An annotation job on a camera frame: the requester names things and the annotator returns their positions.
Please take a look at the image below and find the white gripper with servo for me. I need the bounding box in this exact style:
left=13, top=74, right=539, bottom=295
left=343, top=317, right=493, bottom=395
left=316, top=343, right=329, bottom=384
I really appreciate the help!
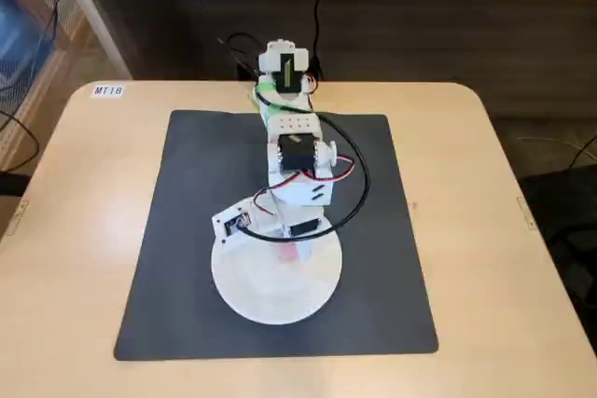
left=271, top=203, right=328, bottom=263

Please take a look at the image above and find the black power cable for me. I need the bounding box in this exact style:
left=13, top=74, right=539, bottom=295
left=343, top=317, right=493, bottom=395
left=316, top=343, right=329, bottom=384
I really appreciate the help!
left=304, top=0, right=326, bottom=82

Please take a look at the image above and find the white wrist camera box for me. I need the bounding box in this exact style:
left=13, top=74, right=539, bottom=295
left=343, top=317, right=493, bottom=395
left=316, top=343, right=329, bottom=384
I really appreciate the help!
left=211, top=199, right=257, bottom=255

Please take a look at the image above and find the thin black cable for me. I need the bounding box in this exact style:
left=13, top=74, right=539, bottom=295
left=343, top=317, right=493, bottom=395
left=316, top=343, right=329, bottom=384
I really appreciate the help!
left=0, top=0, right=65, bottom=172

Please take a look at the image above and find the red white servo wire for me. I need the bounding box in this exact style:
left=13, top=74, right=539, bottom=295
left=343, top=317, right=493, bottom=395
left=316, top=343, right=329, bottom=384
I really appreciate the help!
left=253, top=154, right=356, bottom=218

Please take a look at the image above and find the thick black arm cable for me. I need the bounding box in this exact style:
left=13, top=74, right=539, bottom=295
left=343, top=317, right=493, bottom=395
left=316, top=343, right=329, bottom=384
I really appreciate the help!
left=235, top=88, right=371, bottom=241

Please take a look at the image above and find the blue plastic bin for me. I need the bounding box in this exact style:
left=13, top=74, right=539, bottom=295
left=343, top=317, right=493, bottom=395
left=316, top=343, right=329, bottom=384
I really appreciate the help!
left=0, top=0, right=60, bottom=89

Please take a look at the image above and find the round white dish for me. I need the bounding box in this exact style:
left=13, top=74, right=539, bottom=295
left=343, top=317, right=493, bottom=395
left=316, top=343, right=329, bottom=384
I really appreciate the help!
left=210, top=218, right=344, bottom=326

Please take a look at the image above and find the dark grey mat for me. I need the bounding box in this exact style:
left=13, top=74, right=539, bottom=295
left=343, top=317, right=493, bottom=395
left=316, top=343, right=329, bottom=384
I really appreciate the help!
left=113, top=109, right=440, bottom=363

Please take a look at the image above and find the white MT18 label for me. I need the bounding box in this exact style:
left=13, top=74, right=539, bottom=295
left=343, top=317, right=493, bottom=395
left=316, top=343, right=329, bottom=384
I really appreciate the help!
left=91, top=84, right=125, bottom=98

